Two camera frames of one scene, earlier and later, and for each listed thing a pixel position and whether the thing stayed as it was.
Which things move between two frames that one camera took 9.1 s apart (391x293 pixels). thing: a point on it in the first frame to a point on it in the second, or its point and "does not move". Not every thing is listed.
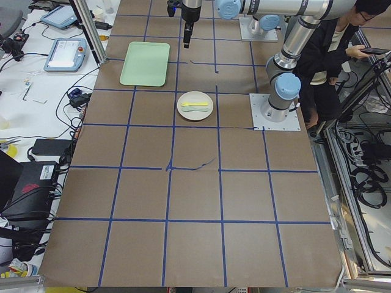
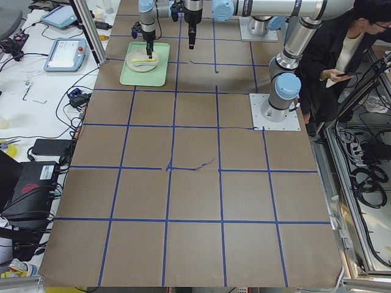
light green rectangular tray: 146,64 does not move
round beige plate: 195,105 to 138,61
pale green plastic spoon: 198,108 to 148,65
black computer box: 33,196 does not move
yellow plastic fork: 193,104 to 147,60
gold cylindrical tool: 103,37 does not move
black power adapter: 51,147 does not move
